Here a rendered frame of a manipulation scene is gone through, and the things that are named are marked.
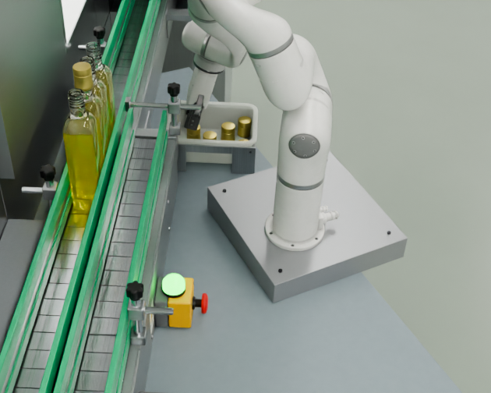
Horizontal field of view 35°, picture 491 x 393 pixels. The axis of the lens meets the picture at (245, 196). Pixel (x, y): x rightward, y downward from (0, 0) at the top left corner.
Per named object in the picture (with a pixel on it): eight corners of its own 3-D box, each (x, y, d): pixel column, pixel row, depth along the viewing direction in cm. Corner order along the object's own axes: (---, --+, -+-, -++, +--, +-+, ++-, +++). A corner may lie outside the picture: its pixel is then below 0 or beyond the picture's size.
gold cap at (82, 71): (70, 88, 148) (68, 68, 145) (81, 79, 150) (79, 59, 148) (86, 93, 147) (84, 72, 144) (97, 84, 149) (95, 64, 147)
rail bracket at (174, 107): (128, 125, 179) (125, 79, 171) (202, 129, 179) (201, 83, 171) (126, 133, 177) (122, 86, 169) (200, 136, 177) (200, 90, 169)
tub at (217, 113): (170, 127, 202) (169, 99, 197) (256, 131, 202) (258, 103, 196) (162, 168, 189) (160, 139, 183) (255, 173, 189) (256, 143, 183)
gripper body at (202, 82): (196, 44, 184) (185, 83, 191) (192, 66, 176) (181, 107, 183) (227, 52, 185) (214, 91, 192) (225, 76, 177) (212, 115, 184)
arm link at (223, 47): (180, 10, 151) (183, 55, 172) (240, 37, 151) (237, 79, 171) (199, -26, 153) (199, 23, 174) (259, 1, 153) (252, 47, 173)
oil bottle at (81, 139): (78, 192, 162) (65, 104, 148) (105, 192, 162) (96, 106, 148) (72, 210, 157) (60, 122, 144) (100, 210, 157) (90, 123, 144)
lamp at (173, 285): (163, 280, 151) (163, 269, 149) (186, 281, 151) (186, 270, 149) (160, 297, 147) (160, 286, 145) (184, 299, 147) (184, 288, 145)
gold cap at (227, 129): (234, 136, 197) (235, 122, 195) (234, 144, 195) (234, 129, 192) (220, 135, 197) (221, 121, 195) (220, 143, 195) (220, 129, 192)
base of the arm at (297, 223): (319, 200, 173) (327, 146, 162) (347, 238, 164) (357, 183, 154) (255, 217, 168) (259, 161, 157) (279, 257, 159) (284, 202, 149)
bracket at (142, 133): (138, 150, 184) (136, 126, 180) (178, 152, 184) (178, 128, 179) (136, 160, 181) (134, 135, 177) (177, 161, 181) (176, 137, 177)
